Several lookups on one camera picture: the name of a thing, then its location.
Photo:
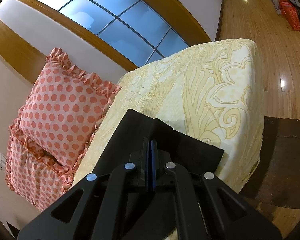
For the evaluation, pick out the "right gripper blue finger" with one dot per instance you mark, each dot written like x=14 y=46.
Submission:
x=157 y=168
x=146 y=163

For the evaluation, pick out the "cream patterned bed cover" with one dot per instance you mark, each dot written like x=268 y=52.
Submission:
x=212 y=92

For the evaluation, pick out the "red gift bag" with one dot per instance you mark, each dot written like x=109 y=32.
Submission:
x=290 y=13

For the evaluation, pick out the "black pants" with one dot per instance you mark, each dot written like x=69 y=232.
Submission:
x=132 y=211

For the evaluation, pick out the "dark brown floor rug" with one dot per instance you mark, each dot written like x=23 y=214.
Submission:
x=276 y=180

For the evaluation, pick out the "white wall outlet panel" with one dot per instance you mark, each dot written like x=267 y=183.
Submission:
x=2 y=162

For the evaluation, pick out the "far pink polka dot pillow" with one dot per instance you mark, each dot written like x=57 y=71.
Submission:
x=65 y=107

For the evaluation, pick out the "wooden framed window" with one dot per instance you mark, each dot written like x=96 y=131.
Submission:
x=109 y=37

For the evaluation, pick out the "near pink polka dot pillow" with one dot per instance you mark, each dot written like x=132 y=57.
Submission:
x=33 y=174

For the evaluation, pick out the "pink polka dot pillow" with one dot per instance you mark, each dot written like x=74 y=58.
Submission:
x=65 y=107
x=33 y=174

